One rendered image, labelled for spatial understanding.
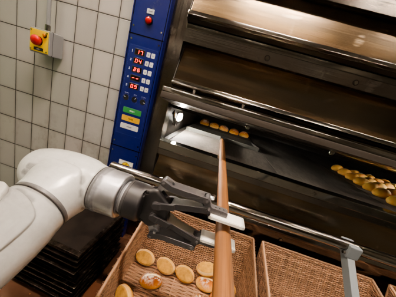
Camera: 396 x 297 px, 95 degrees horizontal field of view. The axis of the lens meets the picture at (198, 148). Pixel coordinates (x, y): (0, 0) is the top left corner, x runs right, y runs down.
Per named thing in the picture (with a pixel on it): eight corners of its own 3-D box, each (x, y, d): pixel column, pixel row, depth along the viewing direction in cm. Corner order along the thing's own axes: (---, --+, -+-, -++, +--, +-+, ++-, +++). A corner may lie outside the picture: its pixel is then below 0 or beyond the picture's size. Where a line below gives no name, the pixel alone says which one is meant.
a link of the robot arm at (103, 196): (111, 196, 43) (134, 204, 42) (82, 220, 34) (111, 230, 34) (117, 161, 40) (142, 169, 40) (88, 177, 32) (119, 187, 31)
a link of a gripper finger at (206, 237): (200, 238, 35) (199, 241, 35) (235, 250, 34) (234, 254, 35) (202, 228, 38) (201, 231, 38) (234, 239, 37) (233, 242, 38)
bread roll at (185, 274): (190, 287, 83) (191, 285, 88) (197, 271, 86) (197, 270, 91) (171, 276, 85) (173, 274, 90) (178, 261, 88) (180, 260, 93)
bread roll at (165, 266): (170, 279, 84) (172, 277, 89) (177, 264, 87) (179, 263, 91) (152, 268, 87) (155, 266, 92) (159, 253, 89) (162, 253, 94)
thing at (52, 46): (43, 54, 87) (45, 31, 85) (62, 60, 87) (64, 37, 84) (27, 49, 80) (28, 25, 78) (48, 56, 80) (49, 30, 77)
